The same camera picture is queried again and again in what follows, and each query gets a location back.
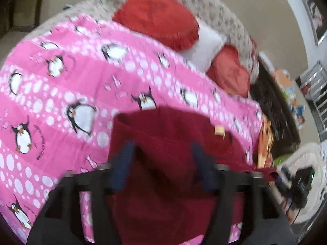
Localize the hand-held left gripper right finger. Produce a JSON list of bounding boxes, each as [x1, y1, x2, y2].
[[190, 140, 297, 245]]

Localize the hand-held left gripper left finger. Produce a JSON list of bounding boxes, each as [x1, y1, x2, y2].
[[27, 140, 137, 245]]

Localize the dark red garment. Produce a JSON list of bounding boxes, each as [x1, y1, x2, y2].
[[106, 106, 279, 245]]

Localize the orange printed cloth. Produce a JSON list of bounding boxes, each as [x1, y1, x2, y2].
[[256, 115, 275, 169]]

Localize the dark headboard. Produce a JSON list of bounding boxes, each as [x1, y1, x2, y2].
[[249, 59, 300, 159]]

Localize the colourful toys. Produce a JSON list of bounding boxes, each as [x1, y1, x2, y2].
[[272, 69, 306, 126]]

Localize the white railed furniture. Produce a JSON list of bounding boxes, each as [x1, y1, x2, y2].
[[296, 61, 327, 141]]

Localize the small red pillow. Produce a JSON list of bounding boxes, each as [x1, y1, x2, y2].
[[206, 45, 251, 98]]

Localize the pink penguin print blanket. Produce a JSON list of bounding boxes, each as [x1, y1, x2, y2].
[[0, 15, 263, 245]]

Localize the white pillow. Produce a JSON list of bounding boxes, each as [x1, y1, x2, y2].
[[179, 20, 227, 72]]

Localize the large red pillow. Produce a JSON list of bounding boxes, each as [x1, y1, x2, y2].
[[112, 0, 200, 52]]

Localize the floral bed sheet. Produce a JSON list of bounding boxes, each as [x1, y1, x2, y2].
[[33, 0, 260, 82]]

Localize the dark wooden table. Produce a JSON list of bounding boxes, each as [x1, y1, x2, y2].
[[0, 0, 49, 37]]

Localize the framed wall picture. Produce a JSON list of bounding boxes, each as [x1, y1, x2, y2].
[[301, 0, 327, 46]]

